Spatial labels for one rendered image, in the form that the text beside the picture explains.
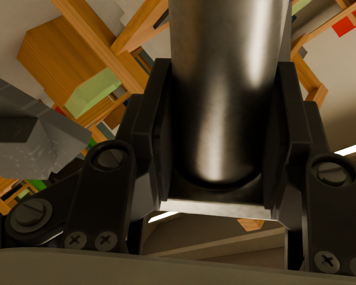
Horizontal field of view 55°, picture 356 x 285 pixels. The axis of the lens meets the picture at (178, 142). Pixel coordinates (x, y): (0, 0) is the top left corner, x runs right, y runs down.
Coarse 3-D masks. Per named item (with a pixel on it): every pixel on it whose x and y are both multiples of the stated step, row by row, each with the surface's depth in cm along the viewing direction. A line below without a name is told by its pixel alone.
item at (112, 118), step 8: (136, 48) 622; (136, 56) 685; (144, 64) 687; (112, 96) 611; (128, 96) 577; (56, 104) 503; (120, 104) 567; (64, 112) 503; (112, 112) 557; (120, 112) 565; (96, 120) 520; (104, 120) 581; (112, 120) 566; (120, 120) 560; (112, 128) 580
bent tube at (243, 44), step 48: (192, 0) 8; (240, 0) 7; (288, 0) 8; (192, 48) 8; (240, 48) 8; (192, 96) 9; (240, 96) 9; (192, 144) 11; (240, 144) 10; (192, 192) 12; (240, 192) 11
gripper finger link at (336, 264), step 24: (312, 168) 8; (336, 168) 8; (312, 192) 7; (336, 192) 7; (312, 216) 7; (336, 216) 7; (288, 240) 9; (312, 240) 6; (336, 240) 6; (288, 264) 8; (312, 264) 6; (336, 264) 6
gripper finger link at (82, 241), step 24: (96, 144) 9; (120, 144) 9; (96, 168) 8; (120, 168) 8; (96, 192) 8; (120, 192) 7; (72, 216) 7; (96, 216) 7; (120, 216) 7; (72, 240) 7; (96, 240) 7; (120, 240) 7
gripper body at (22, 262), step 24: (0, 264) 6; (24, 264) 6; (48, 264) 6; (72, 264) 6; (96, 264) 6; (120, 264) 6; (144, 264) 6; (168, 264) 6; (192, 264) 6; (216, 264) 6
